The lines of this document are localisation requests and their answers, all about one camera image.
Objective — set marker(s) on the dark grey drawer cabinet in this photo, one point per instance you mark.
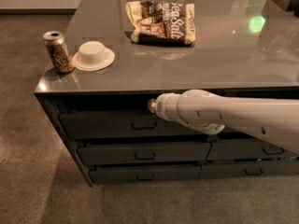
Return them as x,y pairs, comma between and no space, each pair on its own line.
244,48

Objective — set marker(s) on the gold soda can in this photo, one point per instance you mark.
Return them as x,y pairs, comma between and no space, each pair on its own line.
57,49

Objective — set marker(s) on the white upturned plastic bowl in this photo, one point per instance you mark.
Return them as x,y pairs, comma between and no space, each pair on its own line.
93,56

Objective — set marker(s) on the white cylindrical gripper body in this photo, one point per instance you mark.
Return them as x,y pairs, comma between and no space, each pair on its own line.
165,108

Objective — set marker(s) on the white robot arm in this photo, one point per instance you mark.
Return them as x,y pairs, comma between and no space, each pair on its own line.
275,121

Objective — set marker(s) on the brown sea salt snack bag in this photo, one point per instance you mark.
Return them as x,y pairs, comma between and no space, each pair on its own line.
162,21

